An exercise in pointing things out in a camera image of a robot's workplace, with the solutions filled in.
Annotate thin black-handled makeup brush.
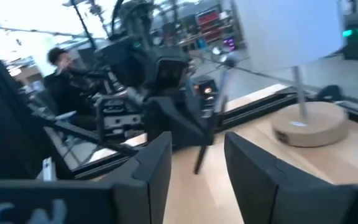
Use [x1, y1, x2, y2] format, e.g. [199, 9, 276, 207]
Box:
[193, 51, 241, 175]

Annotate black aluminium table frame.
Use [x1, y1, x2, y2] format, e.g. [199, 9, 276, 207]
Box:
[26, 86, 358, 181]

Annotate red storage rack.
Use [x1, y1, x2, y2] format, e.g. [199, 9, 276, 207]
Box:
[196, 8, 223, 43]

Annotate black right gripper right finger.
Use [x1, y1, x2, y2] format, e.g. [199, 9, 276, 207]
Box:
[224, 132, 358, 224]

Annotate computer tower pink lights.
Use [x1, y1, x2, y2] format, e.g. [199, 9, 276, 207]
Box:
[222, 36, 237, 52]

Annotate silver aluminium bracket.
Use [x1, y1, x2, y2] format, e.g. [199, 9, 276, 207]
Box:
[41, 156, 58, 182]

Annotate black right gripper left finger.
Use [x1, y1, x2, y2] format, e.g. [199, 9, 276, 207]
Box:
[0, 131, 173, 224]

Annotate black partition curtain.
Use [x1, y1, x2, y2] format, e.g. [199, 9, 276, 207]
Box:
[0, 30, 52, 181]

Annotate black frame-mounted bracket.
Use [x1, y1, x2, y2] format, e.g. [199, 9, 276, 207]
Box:
[316, 83, 344, 103]

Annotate person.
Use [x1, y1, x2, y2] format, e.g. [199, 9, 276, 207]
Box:
[42, 46, 99, 131]

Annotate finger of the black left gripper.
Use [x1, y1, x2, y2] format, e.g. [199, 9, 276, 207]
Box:
[144, 95, 215, 148]

